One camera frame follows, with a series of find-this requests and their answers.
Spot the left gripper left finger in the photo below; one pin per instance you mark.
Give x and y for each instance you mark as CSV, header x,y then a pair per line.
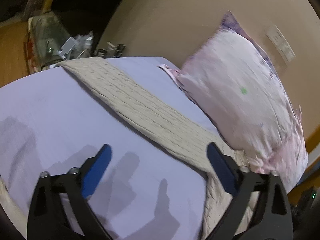
x,y
59,206

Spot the white wall socket plate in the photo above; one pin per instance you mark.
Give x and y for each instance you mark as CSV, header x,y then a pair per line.
x,y
281,44

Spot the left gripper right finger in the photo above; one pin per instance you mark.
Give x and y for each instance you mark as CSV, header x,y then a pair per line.
x,y
240,203

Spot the cream cable-knit sweater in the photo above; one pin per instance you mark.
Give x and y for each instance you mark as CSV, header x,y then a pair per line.
x,y
179,136

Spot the cluttered bedside items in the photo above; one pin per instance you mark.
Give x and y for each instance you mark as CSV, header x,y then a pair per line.
x,y
49,43

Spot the dark bedside device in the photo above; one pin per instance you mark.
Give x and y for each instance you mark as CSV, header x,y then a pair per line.
x,y
301,209

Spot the pink floral pillow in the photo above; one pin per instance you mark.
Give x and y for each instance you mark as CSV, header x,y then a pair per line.
x,y
234,82

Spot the lavender bed sheet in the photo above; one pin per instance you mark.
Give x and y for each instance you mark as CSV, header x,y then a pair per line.
x,y
50,122

